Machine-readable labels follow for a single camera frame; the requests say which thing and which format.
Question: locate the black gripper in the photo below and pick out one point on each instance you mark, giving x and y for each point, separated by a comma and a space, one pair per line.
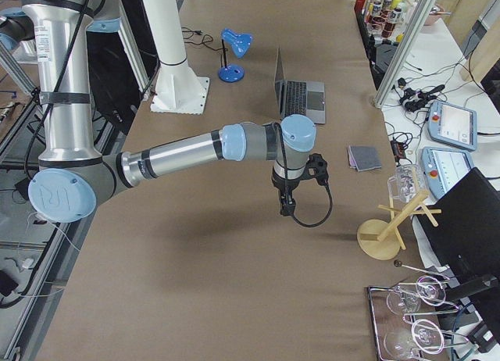
283, 187

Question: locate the silver laptop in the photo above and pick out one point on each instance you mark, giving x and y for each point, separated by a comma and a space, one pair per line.
306, 98

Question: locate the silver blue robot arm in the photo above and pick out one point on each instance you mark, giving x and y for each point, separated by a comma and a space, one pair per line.
75, 178

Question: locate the grey purple cloth pad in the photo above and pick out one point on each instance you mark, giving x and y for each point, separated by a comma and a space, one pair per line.
363, 158

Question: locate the wooden mug tree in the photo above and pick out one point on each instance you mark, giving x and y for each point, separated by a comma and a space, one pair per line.
380, 239

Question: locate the small black electronics box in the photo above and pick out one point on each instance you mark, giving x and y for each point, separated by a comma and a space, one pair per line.
398, 149

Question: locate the clear glass mug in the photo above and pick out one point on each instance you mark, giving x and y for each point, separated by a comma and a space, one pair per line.
406, 182

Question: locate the upper wine glass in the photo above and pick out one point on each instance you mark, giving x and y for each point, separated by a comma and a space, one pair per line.
408, 297

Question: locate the wine glass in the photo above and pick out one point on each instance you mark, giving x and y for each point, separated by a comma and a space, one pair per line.
408, 297
419, 341

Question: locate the lower teach pendant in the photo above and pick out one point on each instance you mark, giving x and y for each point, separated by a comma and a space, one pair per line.
443, 168

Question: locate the teach pendant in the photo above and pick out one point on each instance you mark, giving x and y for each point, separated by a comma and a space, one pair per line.
453, 125
443, 168

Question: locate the blue desk lamp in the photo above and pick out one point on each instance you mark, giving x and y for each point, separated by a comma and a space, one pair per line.
239, 44

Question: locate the black monitor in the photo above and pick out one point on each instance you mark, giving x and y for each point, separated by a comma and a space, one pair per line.
466, 237

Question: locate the upper teach pendant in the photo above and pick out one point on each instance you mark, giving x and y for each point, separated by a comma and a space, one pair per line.
453, 125

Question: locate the lower wine glass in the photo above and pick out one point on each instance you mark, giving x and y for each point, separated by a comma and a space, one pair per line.
419, 341

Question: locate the bottles on rack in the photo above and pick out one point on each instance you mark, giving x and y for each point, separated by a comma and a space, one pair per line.
385, 20

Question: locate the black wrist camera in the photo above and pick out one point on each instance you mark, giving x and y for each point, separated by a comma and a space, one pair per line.
317, 169

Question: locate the wire glass rack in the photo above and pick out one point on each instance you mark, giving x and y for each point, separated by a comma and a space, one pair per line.
383, 320

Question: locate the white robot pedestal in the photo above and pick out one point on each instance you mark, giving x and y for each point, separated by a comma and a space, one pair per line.
177, 89

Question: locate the aluminium frame post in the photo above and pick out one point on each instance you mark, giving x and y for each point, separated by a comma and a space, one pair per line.
414, 27

